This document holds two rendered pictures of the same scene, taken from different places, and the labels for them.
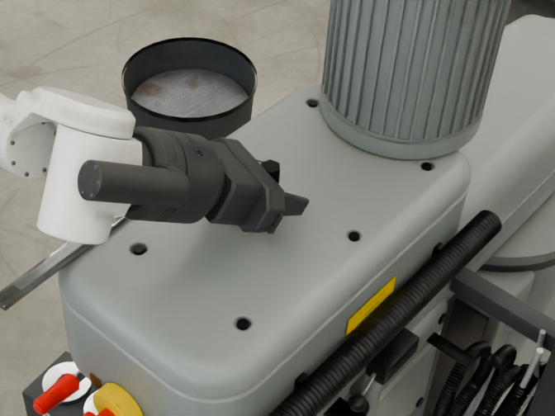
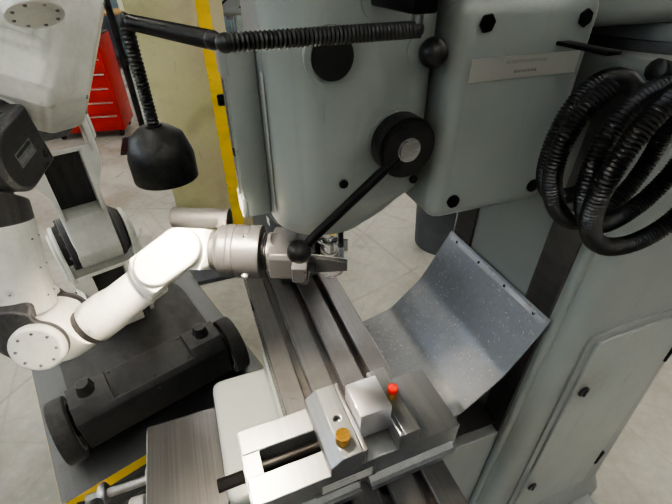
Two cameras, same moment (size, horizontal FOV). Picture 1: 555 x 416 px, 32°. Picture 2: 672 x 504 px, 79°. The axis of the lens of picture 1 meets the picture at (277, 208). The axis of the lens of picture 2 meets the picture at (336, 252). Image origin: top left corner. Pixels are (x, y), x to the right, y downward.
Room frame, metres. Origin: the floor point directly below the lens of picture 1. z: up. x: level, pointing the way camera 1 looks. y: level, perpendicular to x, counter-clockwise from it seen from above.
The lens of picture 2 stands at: (0.30, -0.28, 1.63)
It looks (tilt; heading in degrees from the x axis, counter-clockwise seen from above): 36 degrees down; 32
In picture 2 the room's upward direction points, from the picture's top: straight up
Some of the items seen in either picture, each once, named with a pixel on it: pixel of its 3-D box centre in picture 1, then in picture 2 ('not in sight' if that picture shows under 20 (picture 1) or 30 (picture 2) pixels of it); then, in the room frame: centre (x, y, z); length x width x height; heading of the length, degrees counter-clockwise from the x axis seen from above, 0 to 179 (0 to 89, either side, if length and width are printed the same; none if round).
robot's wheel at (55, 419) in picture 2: not in sight; (66, 430); (0.43, 0.74, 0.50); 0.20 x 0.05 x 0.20; 71
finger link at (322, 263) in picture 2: not in sight; (327, 265); (0.72, 0.00, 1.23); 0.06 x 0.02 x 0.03; 120
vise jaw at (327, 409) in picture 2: not in sight; (334, 426); (0.60, -0.09, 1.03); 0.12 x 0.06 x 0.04; 54
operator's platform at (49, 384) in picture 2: not in sight; (156, 388); (0.76, 0.88, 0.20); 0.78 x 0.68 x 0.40; 71
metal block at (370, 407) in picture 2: not in sight; (367, 406); (0.64, -0.13, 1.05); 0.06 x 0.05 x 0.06; 54
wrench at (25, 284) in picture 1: (89, 236); not in sight; (0.69, 0.19, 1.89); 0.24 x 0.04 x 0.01; 145
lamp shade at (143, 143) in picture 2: not in sight; (160, 151); (0.56, 0.12, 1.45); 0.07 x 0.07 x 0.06
